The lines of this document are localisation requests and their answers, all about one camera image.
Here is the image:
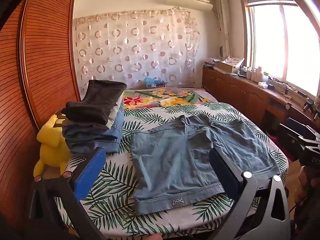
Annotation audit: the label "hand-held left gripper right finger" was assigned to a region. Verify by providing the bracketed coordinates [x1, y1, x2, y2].
[209, 148, 292, 240]

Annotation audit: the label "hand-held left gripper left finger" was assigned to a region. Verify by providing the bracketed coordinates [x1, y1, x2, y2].
[29, 147, 108, 240]

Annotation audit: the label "light blue denim pants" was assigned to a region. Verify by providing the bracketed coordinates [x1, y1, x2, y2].
[130, 114, 281, 215]

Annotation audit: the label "folded black pants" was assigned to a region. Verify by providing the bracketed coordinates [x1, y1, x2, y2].
[61, 79, 127, 125]

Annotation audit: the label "person's right hand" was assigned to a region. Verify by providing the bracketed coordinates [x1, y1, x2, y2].
[294, 167, 320, 205]

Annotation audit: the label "bed with palm-leaf sheet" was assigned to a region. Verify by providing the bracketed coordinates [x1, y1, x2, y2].
[54, 101, 289, 238]

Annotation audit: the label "stack of folded clothes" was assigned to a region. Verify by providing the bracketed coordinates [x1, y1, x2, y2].
[62, 102, 125, 155]

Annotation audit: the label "yellow plush toy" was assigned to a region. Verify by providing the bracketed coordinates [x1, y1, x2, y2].
[33, 114, 71, 177]

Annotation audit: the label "folded grey garment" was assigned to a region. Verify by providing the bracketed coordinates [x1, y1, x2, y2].
[106, 97, 125, 130]

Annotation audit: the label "long wooden cabinet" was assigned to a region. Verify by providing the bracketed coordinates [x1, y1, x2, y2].
[202, 65, 320, 140]

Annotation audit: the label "floral blanket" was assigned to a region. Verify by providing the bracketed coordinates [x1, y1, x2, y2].
[122, 87, 218, 110]

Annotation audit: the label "white plastic bottles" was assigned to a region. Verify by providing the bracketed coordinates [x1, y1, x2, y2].
[251, 66, 265, 82]

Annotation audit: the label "cardboard box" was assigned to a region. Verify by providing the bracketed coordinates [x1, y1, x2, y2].
[216, 60, 240, 74]

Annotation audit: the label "blue toy at headboard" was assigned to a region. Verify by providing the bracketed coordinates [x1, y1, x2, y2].
[144, 77, 165, 88]

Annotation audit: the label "white papers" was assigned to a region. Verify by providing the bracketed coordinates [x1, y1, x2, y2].
[224, 56, 245, 67]

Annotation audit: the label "wooden louvered wardrobe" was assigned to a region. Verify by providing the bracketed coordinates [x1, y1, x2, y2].
[0, 0, 82, 230]

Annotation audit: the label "white window curtain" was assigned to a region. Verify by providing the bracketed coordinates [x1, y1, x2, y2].
[214, 0, 232, 58]

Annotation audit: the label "wooden frame window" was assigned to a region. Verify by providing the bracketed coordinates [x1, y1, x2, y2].
[239, 0, 320, 100]

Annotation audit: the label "circle pattern wall curtain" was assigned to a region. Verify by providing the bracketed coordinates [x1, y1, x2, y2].
[74, 9, 203, 90]

